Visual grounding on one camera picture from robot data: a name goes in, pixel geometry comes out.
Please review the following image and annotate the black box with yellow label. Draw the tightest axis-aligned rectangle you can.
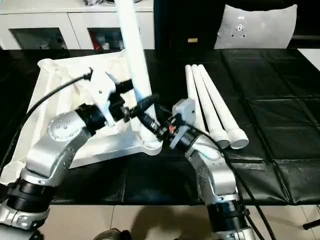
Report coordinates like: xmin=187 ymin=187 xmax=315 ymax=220
xmin=152 ymin=0 xmax=227 ymax=51

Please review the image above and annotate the black stand leg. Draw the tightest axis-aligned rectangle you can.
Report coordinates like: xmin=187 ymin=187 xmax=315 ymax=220
xmin=302 ymin=217 xmax=320 ymax=232

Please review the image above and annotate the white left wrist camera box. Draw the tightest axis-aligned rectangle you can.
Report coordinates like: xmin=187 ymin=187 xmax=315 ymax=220
xmin=89 ymin=70 xmax=132 ymax=117

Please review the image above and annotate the white cabinet with glass doors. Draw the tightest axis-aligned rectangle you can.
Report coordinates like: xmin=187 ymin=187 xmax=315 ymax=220
xmin=0 ymin=0 xmax=155 ymax=51

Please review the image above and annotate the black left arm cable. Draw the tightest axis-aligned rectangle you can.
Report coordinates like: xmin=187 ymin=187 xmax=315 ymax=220
xmin=19 ymin=71 xmax=95 ymax=132

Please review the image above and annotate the white plastic bag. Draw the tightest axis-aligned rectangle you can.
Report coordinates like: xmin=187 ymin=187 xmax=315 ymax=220
xmin=214 ymin=4 xmax=298 ymax=50

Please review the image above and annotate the dark grey robot foot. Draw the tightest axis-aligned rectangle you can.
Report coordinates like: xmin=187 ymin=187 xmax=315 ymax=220
xmin=94 ymin=227 xmax=132 ymax=240

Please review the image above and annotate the white plastic table top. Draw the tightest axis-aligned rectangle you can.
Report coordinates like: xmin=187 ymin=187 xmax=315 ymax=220
xmin=0 ymin=50 xmax=164 ymax=184

